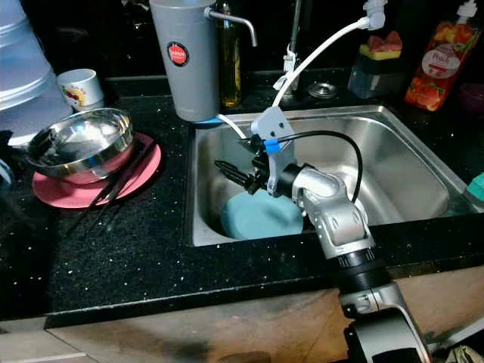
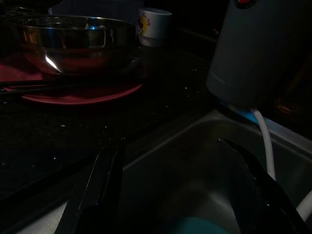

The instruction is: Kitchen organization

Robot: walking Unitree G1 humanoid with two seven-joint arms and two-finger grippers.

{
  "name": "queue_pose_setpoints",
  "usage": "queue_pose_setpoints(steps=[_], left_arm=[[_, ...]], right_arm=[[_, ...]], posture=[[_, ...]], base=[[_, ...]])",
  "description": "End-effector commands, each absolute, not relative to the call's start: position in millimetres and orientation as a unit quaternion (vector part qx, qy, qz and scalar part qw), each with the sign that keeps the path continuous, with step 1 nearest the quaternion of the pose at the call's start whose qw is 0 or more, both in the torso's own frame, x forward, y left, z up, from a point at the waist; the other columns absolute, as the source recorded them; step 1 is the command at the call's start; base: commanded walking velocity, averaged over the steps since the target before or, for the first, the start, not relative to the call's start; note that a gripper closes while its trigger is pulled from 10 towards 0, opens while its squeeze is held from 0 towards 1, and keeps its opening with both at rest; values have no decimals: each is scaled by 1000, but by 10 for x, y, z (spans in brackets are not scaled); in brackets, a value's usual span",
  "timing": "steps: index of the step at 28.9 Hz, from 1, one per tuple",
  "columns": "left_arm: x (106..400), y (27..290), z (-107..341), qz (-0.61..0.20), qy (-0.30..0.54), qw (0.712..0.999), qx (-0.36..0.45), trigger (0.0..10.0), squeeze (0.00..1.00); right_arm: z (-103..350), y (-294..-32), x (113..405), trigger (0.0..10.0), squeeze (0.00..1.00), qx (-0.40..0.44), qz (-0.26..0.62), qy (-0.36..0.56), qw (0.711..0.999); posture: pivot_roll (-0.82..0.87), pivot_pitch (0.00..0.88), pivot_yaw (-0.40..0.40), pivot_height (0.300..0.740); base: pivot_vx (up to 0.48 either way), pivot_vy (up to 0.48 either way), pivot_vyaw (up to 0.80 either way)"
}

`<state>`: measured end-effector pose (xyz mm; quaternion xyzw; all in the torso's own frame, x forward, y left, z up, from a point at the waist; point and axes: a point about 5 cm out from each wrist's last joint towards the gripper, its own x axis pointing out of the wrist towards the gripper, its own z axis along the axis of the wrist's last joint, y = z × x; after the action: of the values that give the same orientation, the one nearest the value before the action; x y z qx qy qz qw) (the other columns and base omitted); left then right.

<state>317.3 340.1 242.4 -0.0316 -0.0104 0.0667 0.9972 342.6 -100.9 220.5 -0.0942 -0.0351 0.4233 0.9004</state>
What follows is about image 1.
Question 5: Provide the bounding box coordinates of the stainless steel bowl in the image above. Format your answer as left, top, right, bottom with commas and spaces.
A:
24, 108, 135, 185

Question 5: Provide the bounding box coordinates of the pink plastic plate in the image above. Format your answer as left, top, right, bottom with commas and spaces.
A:
33, 135, 162, 209

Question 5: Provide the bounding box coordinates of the teal plate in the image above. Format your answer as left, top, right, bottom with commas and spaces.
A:
221, 189, 305, 241

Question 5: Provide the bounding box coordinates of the grey water filter canister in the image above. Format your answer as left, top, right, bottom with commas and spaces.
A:
150, 0, 258, 123

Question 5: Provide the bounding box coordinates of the glass oil bottle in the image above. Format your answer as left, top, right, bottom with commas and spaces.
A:
218, 0, 243, 109

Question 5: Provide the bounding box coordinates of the round metal hole cover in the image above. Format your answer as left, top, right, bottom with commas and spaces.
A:
308, 82, 339, 100

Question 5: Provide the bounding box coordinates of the white cloth tie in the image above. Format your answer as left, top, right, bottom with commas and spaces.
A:
280, 45, 299, 92

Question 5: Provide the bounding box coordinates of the dark metal faucet pipe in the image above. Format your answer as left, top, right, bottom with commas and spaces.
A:
287, 0, 303, 73

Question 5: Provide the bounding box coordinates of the black sponge holder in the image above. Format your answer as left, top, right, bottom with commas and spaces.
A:
348, 53, 405, 99

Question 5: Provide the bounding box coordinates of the brown cabinet front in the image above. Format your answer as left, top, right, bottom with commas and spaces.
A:
0, 265, 484, 363

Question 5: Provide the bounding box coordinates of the stainless steel sink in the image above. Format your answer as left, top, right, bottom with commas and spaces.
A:
185, 104, 484, 248

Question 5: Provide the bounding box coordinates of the yellow pink sponge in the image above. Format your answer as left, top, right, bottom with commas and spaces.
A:
358, 32, 403, 61

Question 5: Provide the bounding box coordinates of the white Hello Kitty mug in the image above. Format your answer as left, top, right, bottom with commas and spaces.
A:
57, 68, 105, 113

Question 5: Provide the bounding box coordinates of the white faucet diverter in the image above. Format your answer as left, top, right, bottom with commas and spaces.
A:
363, 0, 388, 31

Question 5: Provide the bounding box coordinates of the teal plastic item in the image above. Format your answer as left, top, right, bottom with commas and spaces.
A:
465, 172, 484, 213

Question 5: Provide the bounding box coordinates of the crumpled green bag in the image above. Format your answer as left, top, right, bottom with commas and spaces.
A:
431, 337, 484, 363

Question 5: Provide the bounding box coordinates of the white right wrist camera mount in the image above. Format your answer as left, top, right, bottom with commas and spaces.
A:
251, 106, 296, 205

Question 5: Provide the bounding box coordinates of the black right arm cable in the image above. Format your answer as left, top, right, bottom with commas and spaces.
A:
276, 130, 364, 203

